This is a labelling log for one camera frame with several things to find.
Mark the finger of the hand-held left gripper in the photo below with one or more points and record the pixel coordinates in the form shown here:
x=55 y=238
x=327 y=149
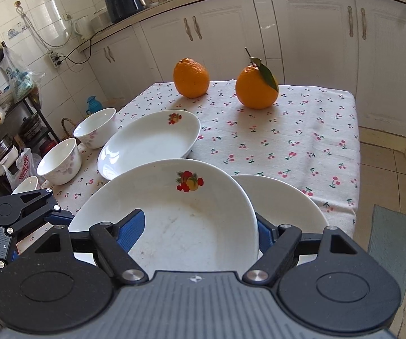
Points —
x=58 y=218

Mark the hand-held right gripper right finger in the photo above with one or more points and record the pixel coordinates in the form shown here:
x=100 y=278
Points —
x=264 y=236

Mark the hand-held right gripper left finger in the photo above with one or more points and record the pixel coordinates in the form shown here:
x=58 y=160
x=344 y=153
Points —
x=132 y=231

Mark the white floral bowl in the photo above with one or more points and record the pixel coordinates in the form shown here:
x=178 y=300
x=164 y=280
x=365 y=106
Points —
x=60 y=164
x=97 y=129
x=26 y=184

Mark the large white fruit-print plate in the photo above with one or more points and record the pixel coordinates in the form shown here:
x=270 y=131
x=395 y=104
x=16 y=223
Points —
x=195 y=219

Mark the oval white fruit-print plate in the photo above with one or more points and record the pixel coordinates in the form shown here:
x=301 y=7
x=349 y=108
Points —
x=146 y=144

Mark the plain white plate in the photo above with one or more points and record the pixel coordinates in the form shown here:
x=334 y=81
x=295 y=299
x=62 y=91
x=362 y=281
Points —
x=287 y=201

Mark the white red-print plastic bag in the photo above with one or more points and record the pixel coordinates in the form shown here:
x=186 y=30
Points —
x=24 y=166

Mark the red-lid jar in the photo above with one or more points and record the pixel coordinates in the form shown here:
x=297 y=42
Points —
x=47 y=146

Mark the white electric pot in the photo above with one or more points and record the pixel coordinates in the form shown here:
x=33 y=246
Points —
x=1 y=159

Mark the wicker basket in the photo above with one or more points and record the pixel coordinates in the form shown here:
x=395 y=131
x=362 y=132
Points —
x=67 y=130

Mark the cherry-print tablecloth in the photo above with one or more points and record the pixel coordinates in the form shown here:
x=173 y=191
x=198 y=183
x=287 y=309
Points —
x=277 y=141

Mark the steel pot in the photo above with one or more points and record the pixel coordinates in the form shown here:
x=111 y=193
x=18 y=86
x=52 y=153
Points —
x=29 y=125

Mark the black metal shelf rack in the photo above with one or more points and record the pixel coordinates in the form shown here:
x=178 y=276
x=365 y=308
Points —
x=44 y=116

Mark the blue thermos jug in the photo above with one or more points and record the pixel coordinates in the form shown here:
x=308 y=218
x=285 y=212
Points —
x=93 y=105

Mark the grey floor mat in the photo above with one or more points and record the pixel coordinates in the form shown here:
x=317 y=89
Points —
x=393 y=240

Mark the blue-print clear plastic bag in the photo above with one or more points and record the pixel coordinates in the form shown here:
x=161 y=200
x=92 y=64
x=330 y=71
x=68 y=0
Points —
x=19 y=77

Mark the orange with green leaf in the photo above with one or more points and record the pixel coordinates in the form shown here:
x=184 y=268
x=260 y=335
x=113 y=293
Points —
x=256 y=90

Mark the white power strip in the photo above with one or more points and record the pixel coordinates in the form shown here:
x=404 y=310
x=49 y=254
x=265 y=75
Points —
x=56 y=59

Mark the orange without leaf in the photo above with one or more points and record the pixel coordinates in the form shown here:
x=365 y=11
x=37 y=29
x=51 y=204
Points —
x=191 y=77

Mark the white electric kettle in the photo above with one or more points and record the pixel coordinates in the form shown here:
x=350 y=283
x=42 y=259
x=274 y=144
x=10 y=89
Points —
x=81 y=28

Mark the white kitchen cabinets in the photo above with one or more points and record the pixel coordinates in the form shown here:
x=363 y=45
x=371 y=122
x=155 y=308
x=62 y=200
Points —
x=312 y=42

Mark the white rice cooker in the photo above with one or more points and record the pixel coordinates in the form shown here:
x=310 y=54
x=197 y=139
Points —
x=100 y=19

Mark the black air fryer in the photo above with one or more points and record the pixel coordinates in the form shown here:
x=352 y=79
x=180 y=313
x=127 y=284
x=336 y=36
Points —
x=121 y=1

